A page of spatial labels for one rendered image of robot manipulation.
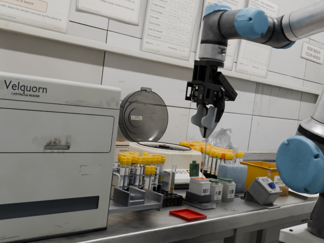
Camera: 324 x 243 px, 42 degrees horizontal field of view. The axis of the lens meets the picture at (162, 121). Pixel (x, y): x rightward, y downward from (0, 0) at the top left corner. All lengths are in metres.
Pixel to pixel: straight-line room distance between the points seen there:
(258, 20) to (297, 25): 0.11
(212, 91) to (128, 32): 0.66
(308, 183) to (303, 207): 0.65
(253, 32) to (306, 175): 0.39
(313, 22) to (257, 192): 0.54
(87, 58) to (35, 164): 0.86
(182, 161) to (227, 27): 0.54
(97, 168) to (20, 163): 0.16
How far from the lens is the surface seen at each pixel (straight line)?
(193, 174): 1.24
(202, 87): 1.14
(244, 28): 1.08
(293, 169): 0.90
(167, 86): 1.87
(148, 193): 1.06
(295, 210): 1.48
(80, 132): 0.83
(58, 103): 0.80
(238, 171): 1.43
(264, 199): 1.34
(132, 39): 1.73
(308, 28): 1.13
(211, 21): 1.17
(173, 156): 1.43
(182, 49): 1.93
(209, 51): 1.16
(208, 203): 1.21
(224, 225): 1.16
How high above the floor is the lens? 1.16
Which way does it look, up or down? 3 degrees down
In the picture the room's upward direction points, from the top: 7 degrees clockwise
